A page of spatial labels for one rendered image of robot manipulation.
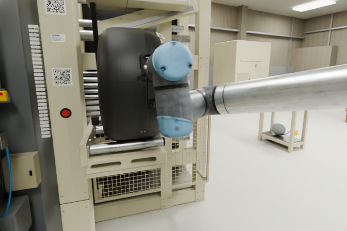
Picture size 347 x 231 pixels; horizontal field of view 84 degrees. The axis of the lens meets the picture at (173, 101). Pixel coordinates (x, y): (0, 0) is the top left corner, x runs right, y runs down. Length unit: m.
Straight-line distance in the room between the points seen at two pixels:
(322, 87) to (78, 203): 1.08
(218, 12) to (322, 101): 7.99
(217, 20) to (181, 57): 7.88
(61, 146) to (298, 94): 0.93
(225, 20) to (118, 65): 7.87
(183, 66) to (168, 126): 0.12
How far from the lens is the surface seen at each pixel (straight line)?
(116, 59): 0.77
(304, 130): 3.63
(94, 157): 0.96
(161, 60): 0.36
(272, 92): 0.42
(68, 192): 1.13
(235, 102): 0.44
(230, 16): 8.67
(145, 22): 1.37
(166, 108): 0.39
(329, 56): 11.05
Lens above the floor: 1.26
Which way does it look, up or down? 10 degrees down
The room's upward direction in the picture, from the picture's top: straight up
